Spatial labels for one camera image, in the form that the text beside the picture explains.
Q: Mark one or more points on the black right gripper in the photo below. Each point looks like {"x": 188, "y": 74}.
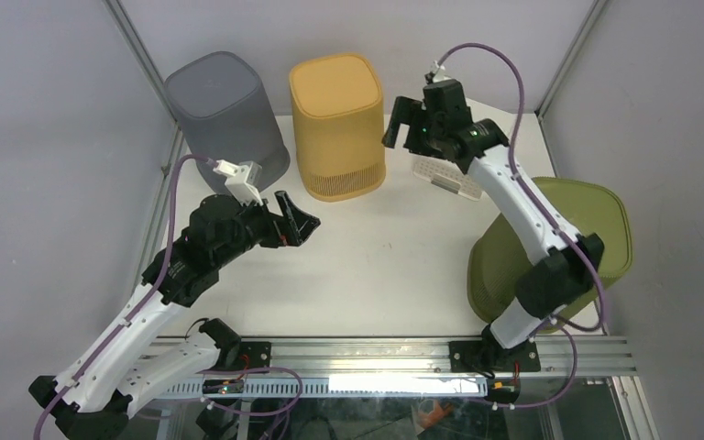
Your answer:
{"x": 409, "y": 111}

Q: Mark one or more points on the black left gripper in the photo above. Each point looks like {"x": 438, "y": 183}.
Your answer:
{"x": 296, "y": 224}

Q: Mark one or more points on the yellow slatted bin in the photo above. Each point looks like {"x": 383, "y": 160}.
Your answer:
{"x": 338, "y": 123}

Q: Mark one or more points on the large grey slatted bin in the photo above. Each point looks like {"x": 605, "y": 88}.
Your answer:
{"x": 224, "y": 112}

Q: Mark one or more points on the green slatted bin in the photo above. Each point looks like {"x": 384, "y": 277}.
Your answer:
{"x": 497, "y": 259}

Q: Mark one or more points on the white perforated plastic basket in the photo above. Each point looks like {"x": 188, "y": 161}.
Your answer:
{"x": 447, "y": 176}

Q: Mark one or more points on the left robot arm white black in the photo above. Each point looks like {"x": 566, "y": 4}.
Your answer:
{"x": 99, "y": 393}

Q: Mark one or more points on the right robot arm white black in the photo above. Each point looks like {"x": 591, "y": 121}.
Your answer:
{"x": 564, "y": 261}

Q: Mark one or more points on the orange object under table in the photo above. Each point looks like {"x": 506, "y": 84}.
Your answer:
{"x": 430, "y": 412}

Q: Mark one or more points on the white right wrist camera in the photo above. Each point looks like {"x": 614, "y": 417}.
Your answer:
{"x": 436, "y": 73}

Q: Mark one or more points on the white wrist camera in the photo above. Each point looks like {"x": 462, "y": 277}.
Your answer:
{"x": 436, "y": 73}
{"x": 241, "y": 180}

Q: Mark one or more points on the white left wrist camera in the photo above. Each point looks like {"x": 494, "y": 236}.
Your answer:
{"x": 241, "y": 180}

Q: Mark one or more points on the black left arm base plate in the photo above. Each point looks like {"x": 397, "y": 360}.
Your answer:
{"x": 247, "y": 355}

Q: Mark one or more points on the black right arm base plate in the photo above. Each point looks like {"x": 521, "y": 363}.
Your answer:
{"x": 477, "y": 356}

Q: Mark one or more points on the white slotted cable duct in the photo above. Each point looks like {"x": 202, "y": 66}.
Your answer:
{"x": 365, "y": 385}

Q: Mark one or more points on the aluminium mounting rail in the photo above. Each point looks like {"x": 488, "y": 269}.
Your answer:
{"x": 588, "y": 356}

